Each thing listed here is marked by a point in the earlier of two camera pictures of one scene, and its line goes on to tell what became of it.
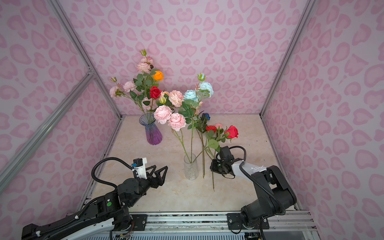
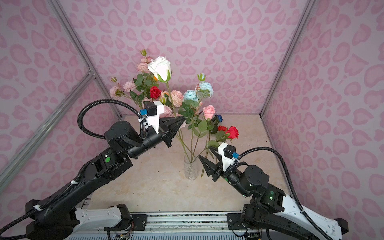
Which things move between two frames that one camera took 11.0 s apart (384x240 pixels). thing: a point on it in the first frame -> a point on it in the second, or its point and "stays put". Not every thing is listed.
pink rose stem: [219, 127] -> [208, 112]
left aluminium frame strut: [62, 15] stays put
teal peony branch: [192, 99] stays put
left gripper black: [155, 183] -> [169, 124]
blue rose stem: [204, 117] -> [217, 118]
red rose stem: [210, 129] -> [220, 137]
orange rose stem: [158, 75] -> [144, 83]
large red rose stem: [231, 132] stays put
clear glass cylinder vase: [191, 166] stays put
